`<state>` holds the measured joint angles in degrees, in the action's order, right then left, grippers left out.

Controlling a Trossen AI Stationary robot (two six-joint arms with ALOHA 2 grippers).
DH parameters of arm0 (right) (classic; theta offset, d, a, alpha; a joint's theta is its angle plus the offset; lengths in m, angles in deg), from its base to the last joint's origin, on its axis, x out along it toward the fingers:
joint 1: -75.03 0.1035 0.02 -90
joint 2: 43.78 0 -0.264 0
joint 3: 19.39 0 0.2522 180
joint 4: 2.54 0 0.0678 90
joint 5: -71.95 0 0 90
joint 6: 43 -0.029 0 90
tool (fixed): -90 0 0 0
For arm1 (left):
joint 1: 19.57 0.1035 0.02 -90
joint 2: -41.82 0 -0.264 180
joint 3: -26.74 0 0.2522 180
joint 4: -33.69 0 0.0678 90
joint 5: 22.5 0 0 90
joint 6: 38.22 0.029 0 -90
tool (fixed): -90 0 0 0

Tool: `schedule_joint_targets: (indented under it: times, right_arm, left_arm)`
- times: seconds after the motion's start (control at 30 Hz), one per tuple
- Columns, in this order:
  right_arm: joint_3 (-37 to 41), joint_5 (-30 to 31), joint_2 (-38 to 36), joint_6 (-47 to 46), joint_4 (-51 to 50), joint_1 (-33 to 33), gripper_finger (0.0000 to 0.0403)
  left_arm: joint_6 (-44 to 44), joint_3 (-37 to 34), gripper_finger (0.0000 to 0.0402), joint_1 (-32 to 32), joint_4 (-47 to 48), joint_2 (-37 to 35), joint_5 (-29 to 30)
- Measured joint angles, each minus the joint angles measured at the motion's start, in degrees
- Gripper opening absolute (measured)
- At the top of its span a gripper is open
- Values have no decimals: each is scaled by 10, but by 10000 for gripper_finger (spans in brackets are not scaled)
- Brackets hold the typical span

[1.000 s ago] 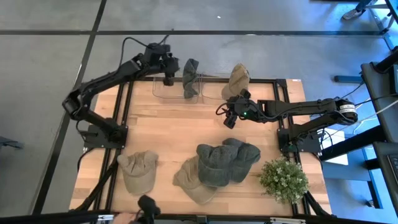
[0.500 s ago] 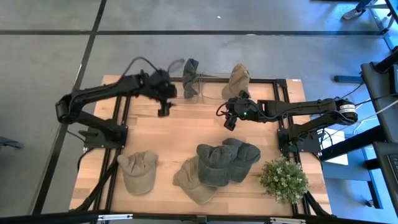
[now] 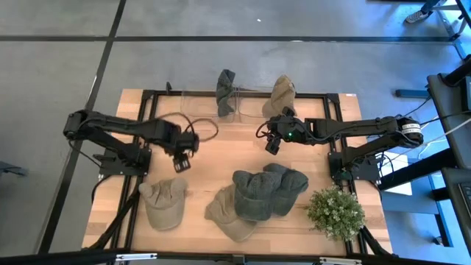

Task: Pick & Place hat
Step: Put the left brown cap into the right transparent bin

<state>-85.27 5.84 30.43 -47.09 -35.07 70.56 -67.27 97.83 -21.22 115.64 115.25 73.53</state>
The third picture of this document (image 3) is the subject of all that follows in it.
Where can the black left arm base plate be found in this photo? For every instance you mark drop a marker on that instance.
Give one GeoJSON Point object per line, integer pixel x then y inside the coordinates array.
{"type": "Point", "coordinates": [110, 170]}

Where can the blue floor bar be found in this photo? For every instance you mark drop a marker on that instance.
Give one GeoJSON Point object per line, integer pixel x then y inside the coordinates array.
{"type": "Point", "coordinates": [412, 94]}

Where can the dark green cap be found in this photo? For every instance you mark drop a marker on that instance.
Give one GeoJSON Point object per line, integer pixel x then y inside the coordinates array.
{"type": "Point", "coordinates": [254, 193]}
{"type": "Point", "coordinates": [224, 92]}
{"type": "Point", "coordinates": [294, 187]}

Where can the black aluminium table frame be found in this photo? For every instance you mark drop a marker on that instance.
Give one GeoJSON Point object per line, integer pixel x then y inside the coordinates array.
{"type": "Point", "coordinates": [316, 95]}

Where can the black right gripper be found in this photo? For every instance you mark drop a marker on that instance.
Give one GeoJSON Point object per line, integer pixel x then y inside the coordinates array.
{"type": "Point", "coordinates": [285, 129]}

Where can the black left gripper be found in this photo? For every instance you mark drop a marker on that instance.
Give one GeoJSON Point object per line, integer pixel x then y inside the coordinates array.
{"type": "Point", "coordinates": [185, 141]}

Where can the person's shoe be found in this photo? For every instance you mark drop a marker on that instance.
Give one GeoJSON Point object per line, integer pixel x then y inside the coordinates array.
{"type": "Point", "coordinates": [417, 16]}

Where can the silver metal bracket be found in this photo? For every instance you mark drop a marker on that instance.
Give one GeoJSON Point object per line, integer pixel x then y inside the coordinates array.
{"type": "Point", "coordinates": [136, 257]}
{"type": "Point", "coordinates": [340, 261]}

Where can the clear plastic bin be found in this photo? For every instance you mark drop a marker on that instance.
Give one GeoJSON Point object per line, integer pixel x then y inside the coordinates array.
{"type": "Point", "coordinates": [250, 110]}
{"type": "Point", "coordinates": [198, 106]}

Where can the person's leg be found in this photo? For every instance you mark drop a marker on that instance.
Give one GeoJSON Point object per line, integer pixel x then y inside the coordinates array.
{"type": "Point", "coordinates": [428, 5]}

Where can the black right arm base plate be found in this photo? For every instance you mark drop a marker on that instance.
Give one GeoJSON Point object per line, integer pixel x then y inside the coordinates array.
{"type": "Point", "coordinates": [368, 173]}

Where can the grey chair base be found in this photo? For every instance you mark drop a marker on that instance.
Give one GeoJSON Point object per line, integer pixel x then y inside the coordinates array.
{"type": "Point", "coordinates": [11, 169]}

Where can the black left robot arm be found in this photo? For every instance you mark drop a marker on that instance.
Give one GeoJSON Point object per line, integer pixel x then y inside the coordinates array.
{"type": "Point", "coordinates": [121, 125]}

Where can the green artificial plant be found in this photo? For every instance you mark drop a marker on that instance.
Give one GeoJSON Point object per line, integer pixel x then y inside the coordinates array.
{"type": "Point", "coordinates": [336, 213]}

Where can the black keyboard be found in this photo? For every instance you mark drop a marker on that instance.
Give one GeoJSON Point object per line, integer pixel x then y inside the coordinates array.
{"type": "Point", "coordinates": [466, 198]}

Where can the tan cap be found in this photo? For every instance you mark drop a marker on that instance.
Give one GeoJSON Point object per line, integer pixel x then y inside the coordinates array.
{"type": "Point", "coordinates": [163, 204]}
{"type": "Point", "coordinates": [281, 95]}
{"type": "Point", "coordinates": [224, 222]}

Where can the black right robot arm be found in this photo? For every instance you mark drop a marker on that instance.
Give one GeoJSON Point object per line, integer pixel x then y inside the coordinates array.
{"type": "Point", "coordinates": [349, 127]}

